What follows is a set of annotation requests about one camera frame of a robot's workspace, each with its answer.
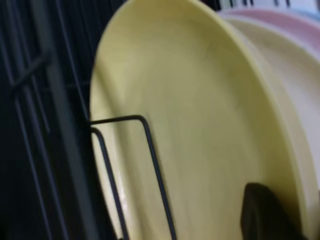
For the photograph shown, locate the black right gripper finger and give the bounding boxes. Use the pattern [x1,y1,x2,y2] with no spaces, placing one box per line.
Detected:
[240,182,320,240]

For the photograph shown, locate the yellow plate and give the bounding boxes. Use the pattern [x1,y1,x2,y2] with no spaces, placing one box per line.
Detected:
[89,0,319,240]

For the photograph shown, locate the white plate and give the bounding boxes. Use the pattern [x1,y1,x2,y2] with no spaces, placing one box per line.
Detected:
[224,15,320,234]

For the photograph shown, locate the pink plate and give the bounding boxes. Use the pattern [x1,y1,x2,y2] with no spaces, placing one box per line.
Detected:
[218,8,320,58]

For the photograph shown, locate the black wire dish rack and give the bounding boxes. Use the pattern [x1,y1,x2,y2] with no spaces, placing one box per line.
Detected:
[0,0,177,240]

